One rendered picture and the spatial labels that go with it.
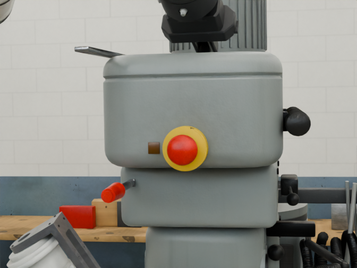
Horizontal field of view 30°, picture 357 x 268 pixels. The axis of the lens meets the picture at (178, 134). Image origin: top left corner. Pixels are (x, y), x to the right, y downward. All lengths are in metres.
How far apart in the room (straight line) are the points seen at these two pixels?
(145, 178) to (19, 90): 4.76
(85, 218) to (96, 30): 1.55
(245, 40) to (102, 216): 3.87
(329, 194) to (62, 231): 0.80
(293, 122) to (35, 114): 4.85
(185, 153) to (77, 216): 4.20
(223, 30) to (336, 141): 4.32
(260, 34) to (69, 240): 0.73
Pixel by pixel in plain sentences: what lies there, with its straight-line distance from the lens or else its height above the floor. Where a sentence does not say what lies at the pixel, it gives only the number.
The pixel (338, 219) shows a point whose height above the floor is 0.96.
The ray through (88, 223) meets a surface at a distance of 5.02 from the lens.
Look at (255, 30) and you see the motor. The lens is 1.32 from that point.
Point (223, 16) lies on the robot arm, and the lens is 1.07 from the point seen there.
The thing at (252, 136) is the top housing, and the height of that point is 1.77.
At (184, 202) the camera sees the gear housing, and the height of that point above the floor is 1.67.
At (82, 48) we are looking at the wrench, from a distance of 0.88.
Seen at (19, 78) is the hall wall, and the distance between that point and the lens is 5.74.
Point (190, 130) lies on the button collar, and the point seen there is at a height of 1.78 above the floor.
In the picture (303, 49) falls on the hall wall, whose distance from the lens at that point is 5.33.
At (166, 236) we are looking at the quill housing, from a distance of 1.07.
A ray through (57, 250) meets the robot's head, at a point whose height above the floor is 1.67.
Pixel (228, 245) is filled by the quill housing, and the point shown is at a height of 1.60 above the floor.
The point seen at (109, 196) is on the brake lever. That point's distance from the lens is 0.89.
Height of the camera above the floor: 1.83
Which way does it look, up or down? 3 degrees down
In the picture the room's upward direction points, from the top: 1 degrees counter-clockwise
